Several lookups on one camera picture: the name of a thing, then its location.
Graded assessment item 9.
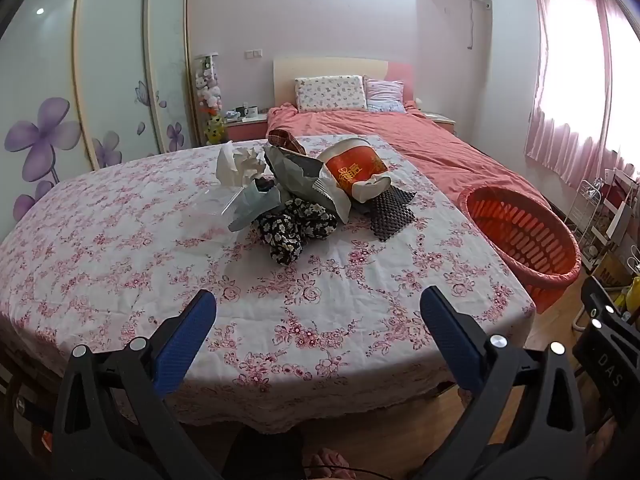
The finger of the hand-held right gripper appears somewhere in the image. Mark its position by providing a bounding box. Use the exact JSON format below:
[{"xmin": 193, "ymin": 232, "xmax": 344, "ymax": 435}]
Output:
[{"xmin": 580, "ymin": 275, "xmax": 640, "ymax": 343}]

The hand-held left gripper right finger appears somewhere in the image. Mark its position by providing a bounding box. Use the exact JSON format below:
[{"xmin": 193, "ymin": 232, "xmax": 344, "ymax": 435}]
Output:
[{"xmin": 419, "ymin": 286, "xmax": 588, "ymax": 480}]

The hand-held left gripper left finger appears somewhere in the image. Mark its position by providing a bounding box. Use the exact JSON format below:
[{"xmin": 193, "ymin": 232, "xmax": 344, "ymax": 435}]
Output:
[{"xmin": 50, "ymin": 288, "xmax": 226, "ymax": 480}]

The orange plastic basket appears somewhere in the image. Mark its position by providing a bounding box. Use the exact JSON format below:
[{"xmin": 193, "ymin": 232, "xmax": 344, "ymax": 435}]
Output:
[{"xmin": 456, "ymin": 185, "xmax": 583, "ymax": 313}]

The black mesh mat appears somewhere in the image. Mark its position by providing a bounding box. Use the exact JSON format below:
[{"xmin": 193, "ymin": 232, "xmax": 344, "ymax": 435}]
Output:
[{"xmin": 356, "ymin": 187, "xmax": 418, "ymax": 243}]

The black floral cloth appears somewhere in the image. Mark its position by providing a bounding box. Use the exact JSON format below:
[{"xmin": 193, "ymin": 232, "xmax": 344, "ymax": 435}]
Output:
[{"xmin": 257, "ymin": 199, "xmax": 338, "ymax": 267}]

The white tissue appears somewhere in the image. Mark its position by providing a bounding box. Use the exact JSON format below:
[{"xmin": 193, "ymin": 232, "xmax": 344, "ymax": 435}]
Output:
[{"xmin": 216, "ymin": 141, "xmax": 268, "ymax": 188}]

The person's right hand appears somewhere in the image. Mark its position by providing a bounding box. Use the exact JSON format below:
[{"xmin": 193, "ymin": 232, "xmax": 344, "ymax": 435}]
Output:
[{"xmin": 582, "ymin": 417, "xmax": 626, "ymax": 480}]

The yellow bag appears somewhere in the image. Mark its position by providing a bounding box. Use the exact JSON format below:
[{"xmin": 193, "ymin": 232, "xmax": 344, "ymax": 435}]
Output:
[{"xmin": 612, "ymin": 275, "xmax": 640, "ymax": 316}]

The brown paper bag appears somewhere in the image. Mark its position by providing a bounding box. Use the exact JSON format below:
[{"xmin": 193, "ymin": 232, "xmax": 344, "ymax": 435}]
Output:
[{"xmin": 592, "ymin": 252, "xmax": 636, "ymax": 286}]

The floral pink tablecloth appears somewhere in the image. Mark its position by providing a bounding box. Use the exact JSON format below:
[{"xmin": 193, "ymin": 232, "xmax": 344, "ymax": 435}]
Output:
[{"xmin": 0, "ymin": 134, "xmax": 538, "ymax": 433}]

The white storage trolley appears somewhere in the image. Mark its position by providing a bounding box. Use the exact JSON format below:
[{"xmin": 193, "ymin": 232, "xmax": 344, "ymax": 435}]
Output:
[{"xmin": 590, "ymin": 167, "xmax": 640, "ymax": 271}]

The clear plastic container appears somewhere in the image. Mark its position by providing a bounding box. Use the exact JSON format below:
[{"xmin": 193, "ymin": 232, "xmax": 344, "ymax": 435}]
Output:
[{"xmin": 192, "ymin": 185, "xmax": 251, "ymax": 218}]

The person's foot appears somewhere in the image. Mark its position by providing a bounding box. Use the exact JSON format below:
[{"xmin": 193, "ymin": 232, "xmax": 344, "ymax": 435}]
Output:
[{"xmin": 302, "ymin": 447, "xmax": 358, "ymax": 480}]

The orange instant noodle cup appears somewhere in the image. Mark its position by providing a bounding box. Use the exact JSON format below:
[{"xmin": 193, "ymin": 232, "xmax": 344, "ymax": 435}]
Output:
[{"xmin": 317, "ymin": 136, "xmax": 391, "ymax": 203}]

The silver snack bag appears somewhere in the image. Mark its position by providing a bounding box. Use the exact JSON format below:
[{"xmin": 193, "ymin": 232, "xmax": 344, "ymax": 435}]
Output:
[{"xmin": 263, "ymin": 144, "xmax": 353, "ymax": 223}]

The bed with coral duvet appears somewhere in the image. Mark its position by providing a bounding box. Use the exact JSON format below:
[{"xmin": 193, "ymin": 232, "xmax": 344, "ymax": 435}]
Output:
[{"xmin": 265, "ymin": 101, "xmax": 551, "ymax": 211}]

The pink curtain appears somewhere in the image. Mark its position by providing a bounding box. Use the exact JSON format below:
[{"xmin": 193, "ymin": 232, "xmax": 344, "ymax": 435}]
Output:
[{"xmin": 524, "ymin": 0, "xmax": 640, "ymax": 181}]

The yellow plush toy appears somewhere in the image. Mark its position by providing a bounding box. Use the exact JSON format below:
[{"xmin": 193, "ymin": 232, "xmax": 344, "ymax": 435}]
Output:
[{"xmin": 205, "ymin": 112, "xmax": 227, "ymax": 146}]

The pink nightstand with mugs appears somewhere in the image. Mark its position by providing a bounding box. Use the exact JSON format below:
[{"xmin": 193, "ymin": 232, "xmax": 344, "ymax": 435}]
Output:
[{"xmin": 222, "ymin": 112, "xmax": 271, "ymax": 143}]

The brown plaid pouch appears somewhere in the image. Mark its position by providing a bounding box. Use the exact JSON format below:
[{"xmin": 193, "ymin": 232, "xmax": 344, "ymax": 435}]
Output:
[{"xmin": 266, "ymin": 129, "xmax": 308, "ymax": 156}]

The pink striped pillow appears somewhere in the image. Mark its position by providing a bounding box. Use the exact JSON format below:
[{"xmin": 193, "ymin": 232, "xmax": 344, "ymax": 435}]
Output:
[{"xmin": 365, "ymin": 77, "xmax": 407, "ymax": 113}]

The plush toy stack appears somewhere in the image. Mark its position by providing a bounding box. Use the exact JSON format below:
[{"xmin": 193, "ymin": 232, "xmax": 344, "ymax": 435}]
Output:
[{"xmin": 194, "ymin": 54, "xmax": 223, "ymax": 116}]

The floral white pillow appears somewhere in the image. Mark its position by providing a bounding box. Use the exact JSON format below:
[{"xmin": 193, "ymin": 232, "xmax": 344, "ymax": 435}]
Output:
[{"xmin": 294, "ymin": 75, "xmax": 368, "ymax": 113}]

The flower print wardrobe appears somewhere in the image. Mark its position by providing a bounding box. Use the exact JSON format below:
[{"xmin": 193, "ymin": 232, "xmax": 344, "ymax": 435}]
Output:
[{"xmin": 0, "ymin": 0, "xmax": 196, "ymax": 221}]

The cream and pink headboard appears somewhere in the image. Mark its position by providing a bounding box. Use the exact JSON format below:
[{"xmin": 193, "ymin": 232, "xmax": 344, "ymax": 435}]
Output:
[{"xmin": 273, "ymin": 57, "xmax": 415, "ymax": 111}]

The air conditioner pipe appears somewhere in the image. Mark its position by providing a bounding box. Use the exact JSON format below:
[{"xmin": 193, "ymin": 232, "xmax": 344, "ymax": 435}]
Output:
[{"xmin": 466, "ymin": 0, "xmax": 492, "ymax": 52}]

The white wire rack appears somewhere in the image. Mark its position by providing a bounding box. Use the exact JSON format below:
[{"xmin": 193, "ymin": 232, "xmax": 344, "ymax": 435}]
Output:
[{"xmin": 565, "ymin": 177, "xmax": 608, "ymax": 261}]

